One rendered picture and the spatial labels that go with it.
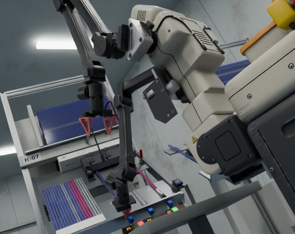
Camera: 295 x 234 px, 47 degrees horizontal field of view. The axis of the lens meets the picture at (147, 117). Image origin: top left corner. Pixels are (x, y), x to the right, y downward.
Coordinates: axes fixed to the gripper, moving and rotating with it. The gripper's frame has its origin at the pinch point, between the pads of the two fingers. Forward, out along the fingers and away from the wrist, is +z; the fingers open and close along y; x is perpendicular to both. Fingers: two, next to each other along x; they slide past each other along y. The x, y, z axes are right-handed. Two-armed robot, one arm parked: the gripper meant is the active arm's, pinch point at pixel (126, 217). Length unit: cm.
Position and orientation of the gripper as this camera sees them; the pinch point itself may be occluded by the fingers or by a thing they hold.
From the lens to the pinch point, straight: 173.1
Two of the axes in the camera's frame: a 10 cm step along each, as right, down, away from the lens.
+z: 0.9, 9.3, 3.6
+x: 4.1, 2.9, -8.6
